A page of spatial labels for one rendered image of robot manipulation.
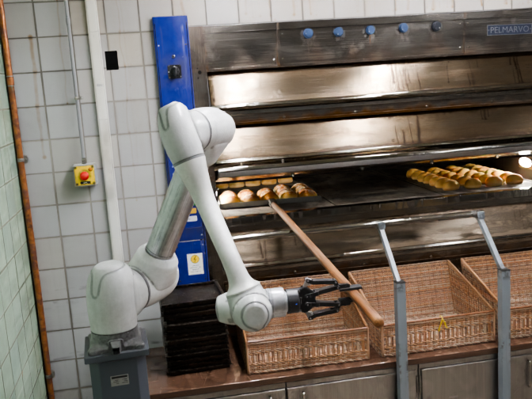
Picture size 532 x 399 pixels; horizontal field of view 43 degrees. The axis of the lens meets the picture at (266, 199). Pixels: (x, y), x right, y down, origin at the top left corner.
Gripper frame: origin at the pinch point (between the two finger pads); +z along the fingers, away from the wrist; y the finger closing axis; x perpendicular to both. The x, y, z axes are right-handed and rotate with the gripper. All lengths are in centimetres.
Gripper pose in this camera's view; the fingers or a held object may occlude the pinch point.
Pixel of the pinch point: (350, 293)
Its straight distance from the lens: 211.1
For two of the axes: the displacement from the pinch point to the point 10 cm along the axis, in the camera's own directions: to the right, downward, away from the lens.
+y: 0.8, 9.8, 1.7
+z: 9.9, -1.0, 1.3
